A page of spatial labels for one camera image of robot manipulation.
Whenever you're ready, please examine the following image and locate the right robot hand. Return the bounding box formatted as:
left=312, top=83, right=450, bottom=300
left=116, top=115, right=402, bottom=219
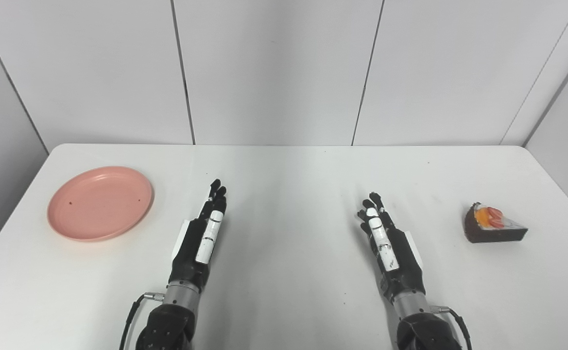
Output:
left=356, top=192, right=427, bottom=303

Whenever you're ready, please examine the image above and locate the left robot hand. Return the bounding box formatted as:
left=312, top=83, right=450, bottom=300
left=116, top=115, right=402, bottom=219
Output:
left=168, top=179, right=228, bottom=292

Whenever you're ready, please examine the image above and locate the chocolate cake slice with fruit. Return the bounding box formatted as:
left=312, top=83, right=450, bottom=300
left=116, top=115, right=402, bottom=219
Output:
left=464, top=202, right=528, bottom=244

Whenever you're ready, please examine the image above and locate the pink plate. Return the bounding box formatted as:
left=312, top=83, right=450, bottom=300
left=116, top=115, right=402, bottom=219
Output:
left=47, top=166, right=154, bottom=242

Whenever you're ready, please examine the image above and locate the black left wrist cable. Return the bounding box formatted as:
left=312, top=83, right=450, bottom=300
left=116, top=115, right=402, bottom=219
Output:
left=119, top=292, right=165, bottom=350

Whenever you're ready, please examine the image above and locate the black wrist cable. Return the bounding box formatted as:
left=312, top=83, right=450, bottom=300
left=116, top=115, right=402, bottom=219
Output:
left=430, top=305, right=473, bottom=350
left=119, top=292, right=165, bottom=350

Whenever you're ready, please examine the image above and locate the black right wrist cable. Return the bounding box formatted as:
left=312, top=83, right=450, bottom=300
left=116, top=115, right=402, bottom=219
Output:
left=430, top=305, right=473, bottom=350

